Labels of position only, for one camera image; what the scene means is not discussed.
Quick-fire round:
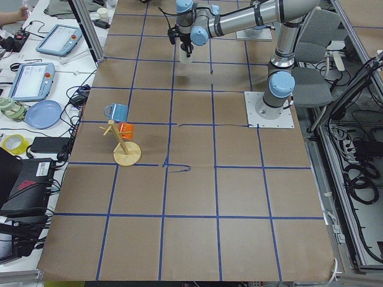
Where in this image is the wooden mug tree stand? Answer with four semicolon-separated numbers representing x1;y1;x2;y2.
101;120;142;166

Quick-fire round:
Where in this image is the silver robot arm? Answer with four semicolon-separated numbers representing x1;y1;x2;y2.
168;1;318;109

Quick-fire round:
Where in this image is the black computer box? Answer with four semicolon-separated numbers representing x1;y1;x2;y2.
1;148;54;218

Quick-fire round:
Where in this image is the black power adapter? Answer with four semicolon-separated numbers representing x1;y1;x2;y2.
31;137;69;154

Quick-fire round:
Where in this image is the white mug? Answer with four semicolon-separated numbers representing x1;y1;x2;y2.
179;43;192;64

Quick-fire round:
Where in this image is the green tape rolls stack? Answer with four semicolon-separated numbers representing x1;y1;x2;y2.
1;97;28;122

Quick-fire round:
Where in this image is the blue mug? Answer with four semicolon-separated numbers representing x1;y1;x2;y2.
104;103;129;122

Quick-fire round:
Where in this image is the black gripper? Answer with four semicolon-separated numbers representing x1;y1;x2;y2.
168;25;194;57

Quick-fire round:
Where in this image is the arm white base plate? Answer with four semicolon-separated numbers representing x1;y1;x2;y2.
244;91;294;129

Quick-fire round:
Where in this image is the lower teach pendant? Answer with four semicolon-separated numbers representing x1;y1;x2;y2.
8;63;55;102

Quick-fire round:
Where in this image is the teach pendant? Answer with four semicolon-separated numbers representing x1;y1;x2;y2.
35;25;83;57
8;63;55;102

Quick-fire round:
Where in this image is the blue plate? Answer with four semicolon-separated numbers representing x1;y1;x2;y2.
24;100;62;129

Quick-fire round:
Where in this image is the upper teach pendant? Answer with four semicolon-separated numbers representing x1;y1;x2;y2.
35;25;83;57

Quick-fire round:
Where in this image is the yellow tape roll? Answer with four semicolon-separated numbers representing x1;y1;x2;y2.
2;135;29;155

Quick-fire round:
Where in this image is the grey office chair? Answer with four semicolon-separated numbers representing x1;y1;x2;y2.
291;8;341;108

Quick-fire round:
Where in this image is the orange mug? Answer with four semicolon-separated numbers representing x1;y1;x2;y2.
118;122;134;140

